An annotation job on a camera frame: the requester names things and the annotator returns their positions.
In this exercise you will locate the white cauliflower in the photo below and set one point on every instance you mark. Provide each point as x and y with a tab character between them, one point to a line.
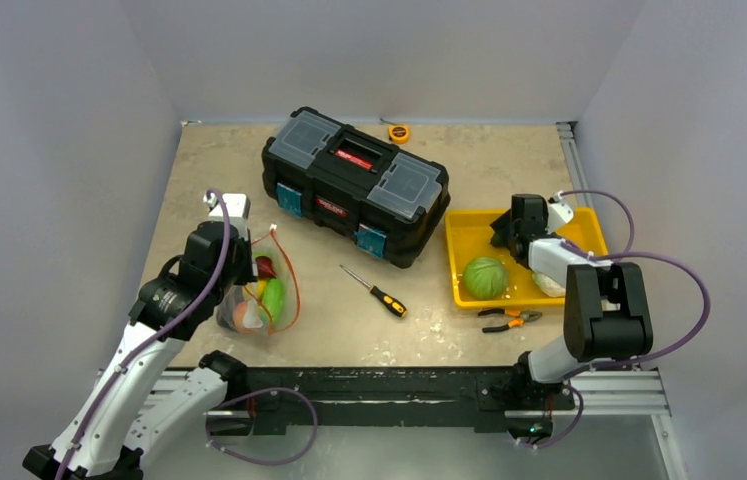
548	286

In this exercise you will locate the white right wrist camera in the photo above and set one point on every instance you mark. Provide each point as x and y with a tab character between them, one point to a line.
560	212

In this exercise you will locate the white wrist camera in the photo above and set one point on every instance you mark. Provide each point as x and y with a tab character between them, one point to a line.
560	212
236	205

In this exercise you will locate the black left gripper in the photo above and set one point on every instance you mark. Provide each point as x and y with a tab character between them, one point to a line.
246	274

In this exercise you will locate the orange black pliers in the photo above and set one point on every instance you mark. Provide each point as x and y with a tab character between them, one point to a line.
515	318

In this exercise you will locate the black plastic toolbox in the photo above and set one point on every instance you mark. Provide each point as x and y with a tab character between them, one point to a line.
387	200

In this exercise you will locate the yellow plastic tray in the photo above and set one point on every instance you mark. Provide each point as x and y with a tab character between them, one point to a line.
468	235

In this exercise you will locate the dark red plum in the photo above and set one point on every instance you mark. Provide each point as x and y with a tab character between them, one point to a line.
265	269

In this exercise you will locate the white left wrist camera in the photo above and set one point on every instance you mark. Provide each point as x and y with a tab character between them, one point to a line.
236	205

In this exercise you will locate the red pink peach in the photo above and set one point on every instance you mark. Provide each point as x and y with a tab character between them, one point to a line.
245	318

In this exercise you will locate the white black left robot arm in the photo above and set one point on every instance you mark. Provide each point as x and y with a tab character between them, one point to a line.
168	310

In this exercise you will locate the yellow tape measure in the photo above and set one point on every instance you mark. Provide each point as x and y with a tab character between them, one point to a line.
398	133

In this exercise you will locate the black yellow screwdriver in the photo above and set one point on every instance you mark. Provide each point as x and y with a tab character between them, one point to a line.
392	305

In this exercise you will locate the green round cabbage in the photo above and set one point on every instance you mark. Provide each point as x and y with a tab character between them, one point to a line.
485	278

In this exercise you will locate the clear orange zip top bag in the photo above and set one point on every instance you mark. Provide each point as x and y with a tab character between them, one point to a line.
270	244

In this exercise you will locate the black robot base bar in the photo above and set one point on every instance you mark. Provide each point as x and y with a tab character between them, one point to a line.
486	399

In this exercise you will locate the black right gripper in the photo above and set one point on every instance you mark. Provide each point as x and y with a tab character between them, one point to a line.
507	234

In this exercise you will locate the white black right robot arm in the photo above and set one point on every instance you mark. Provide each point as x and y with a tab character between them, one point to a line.
606	314

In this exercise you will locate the yellow corn cob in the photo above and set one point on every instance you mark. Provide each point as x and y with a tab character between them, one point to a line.
262	285

